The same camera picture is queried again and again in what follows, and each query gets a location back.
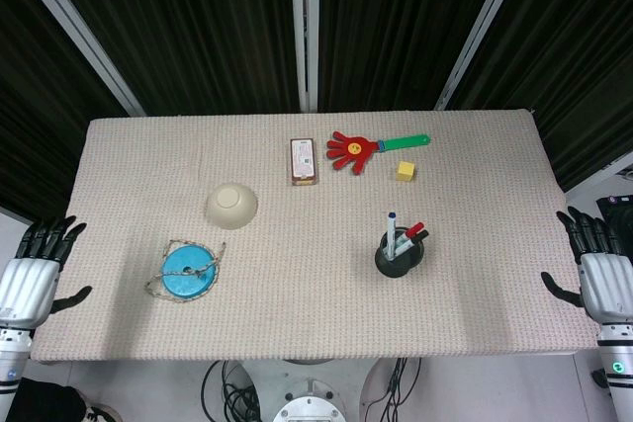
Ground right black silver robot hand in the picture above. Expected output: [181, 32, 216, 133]
[541, 208, 633, 327]

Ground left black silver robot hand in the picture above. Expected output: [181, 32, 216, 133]
[0, 215, 94, 330]

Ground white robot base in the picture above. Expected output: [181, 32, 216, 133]
[235, 358, 397, 422]

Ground red cap teal marker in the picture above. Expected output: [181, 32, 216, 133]
[394, 221, 426, 252]

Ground black mesh pen holder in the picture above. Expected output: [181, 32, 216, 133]
[374, 232, 427, 279]

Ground blue cap white marker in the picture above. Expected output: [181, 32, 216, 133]
[386, 211, 400, 260]

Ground red hand clapper toy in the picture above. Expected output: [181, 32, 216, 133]
[325, 130, 431, 176]

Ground black electronic device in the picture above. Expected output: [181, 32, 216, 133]
[594, 193, 633, 259]

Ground black white shoe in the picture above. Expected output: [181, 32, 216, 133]
[78, 403, 123, 422]

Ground blue round disc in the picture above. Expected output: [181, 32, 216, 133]
[161, 246, 219, 302]

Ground beige upturned bowl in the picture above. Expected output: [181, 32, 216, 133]
[204, 183, 260, 231]

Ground beige woven tablecloth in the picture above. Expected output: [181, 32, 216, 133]
[29, 109, 603, 362]

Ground brown rectangular carton box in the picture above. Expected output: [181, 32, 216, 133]
[289, 136, 318, 188]

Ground black curtain backdrop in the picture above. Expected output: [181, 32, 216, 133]
[0, 0, 633, 218]

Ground braided beige rope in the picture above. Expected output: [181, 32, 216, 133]
[143, 239, 227, 302]

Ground black floor cables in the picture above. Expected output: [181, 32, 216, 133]
[381, 357, 422, 422]
[201, 359, 264, 422]

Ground white metal frame post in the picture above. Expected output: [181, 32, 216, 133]
[289, 0, 321, 114]
[9, 0, 145, 117]
[433, 0, 530, 111]

